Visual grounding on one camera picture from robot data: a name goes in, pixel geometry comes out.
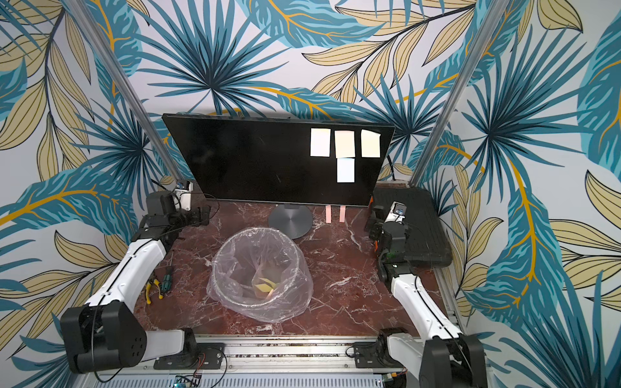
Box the blue sticky note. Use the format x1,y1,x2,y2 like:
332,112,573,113
336,158,355,184

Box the green sticky note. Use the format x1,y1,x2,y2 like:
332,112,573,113
361,129,381,158

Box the pink sticky note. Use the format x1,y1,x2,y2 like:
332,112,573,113
334,130,356,158

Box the yellow sticky note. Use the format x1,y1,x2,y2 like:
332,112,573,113
310,128,332,158

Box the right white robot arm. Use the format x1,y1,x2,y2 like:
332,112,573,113
367,202,488,387

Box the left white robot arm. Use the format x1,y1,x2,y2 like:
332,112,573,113
60,189,210,374

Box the black computer monitor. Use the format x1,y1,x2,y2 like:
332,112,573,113
162,114,395,206

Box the grey round monitor stand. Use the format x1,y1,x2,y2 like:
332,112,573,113
268,205,313,239

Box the pink strip left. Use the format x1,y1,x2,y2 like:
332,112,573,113
325,205,332,224

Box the black plastic tool case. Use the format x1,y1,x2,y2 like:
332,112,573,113
373,186,453,268

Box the bin with clear plastic bag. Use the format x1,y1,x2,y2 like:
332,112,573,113
207,227,314,323

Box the crumpled yellow notes in bin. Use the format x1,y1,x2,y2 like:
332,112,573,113
254,277,279,295

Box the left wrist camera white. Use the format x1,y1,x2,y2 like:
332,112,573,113
172,180,193,211

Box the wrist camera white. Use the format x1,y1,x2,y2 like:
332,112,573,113
385,201,407,224
172,180,193,211

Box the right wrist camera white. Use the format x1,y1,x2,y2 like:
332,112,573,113
385,201,407,224

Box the green handled screwdriver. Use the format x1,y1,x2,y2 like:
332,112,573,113
160,266,174,294

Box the yellow handled pliers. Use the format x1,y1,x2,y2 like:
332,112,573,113
144,274,163,305

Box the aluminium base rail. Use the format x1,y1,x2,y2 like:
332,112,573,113
75,328,494,387

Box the left aluminium frame post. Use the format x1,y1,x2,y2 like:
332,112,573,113
65,0,184,182

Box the aluminium frame post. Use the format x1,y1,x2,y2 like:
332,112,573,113
65,0,184,182
409,0,509,188

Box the right aluminium frame post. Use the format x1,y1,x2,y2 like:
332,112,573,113
409,0,509,188

